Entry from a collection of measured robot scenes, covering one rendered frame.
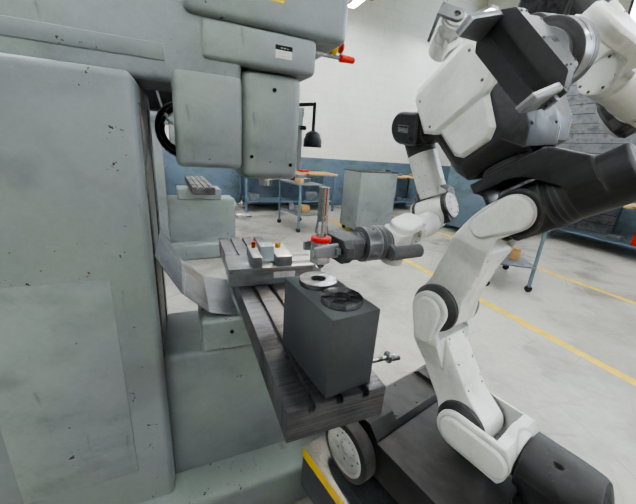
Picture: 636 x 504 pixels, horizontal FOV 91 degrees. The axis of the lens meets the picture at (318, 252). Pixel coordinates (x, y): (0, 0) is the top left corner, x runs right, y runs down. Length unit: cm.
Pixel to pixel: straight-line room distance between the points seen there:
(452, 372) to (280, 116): 94
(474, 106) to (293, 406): 77
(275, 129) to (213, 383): 91
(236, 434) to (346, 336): 93
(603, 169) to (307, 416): 75
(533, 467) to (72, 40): 151
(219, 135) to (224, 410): 99
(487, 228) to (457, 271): 16
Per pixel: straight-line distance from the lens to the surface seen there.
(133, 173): 92
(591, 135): 876
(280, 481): 154
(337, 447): 126
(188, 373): 125
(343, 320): 62
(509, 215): 83
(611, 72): 72
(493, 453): 105
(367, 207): 570
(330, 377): 68
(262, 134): 107
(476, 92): 86
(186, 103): 103
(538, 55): 47
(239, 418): 143
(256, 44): 108
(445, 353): 105
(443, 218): 103
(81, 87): 94
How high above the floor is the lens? 142
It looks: 18 degrees down
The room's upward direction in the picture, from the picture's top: 4 degrees clockwise
